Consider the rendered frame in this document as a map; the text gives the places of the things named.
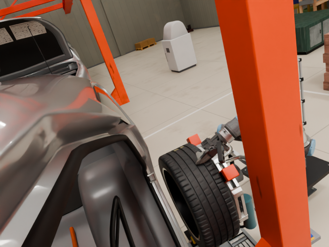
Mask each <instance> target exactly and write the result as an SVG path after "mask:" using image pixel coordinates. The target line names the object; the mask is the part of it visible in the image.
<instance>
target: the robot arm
mask: <svg viewBox="0 0 329 247"><path fill-rule="evenodd" d="M303 138H304V151H305V155H306V156H312V155H313V154H314V151H315V146H316V141H315V139H311V138H310V137H309V136H308V135H307V134H306V133H305V130H304V127H303ZM233 140H235V141H241V142H242V138H241V134H240V128H239V123H238V118H237V116H235V117H234V118H233V119H232V120H230V121H229V122H227V123H226V124H220V125H219V126H218V127H217V132H215V135H214V136H213V137H212V138H208V137H207V138H206V139H205V140H204V141H203V142H201V145H202V147H203V148H204V149H205V151H202V152H196V156H197V159H198V160H197V161H196V163H195V164H196V165H199V164H202V163H205V162H207V161H209V160H210V159H212V158H213V157H214V156H215V155H216V154H217V155H218V161H219V162H220V163H221V164H222V163H225V156H224V148H223V142H224V144H227V142H228V143H231V142H232V141H233Z"/></svg>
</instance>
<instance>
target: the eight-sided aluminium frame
mask: <svg viewBox="0 0 329 247"><path fill-rule="evenodd" d="M196 146H197V147H198V148H199V149H201V150H202V151H204V150H205V149H204V148H203V147H202V145H201V144H199V145H196ZM210 161H211V162H212V164H213V165H214V166H215V168H216V169H217V171H218V172H220V171H221V170H222V169H221V167H220V165H221V166H222V168H225V167H227V164H226V163H222V164H221V163H220V162H219V161H218V155H217V154H216V155H215V156H214V157H213V158H212V159H210ZM231 182H232V184H233V187H232V186H231V184H230V182H227V183H225V184H226V187H227V188H228V190H229V192H230V194H231V197H232V199H233V201H234V204H235V207H236V210H237V213H238V217H239V223H241V222H243V221H245V220H246V219H248V214H247V210H246V205H245V200H244V196H243V194H244V193H243V191H242V189H241V186H240V185H239V184H238V182H237V181H236V179H235V178H234V179H232V180H231ZM238 201H239V202H238ZM239 206H240V208H239Z"/></svg>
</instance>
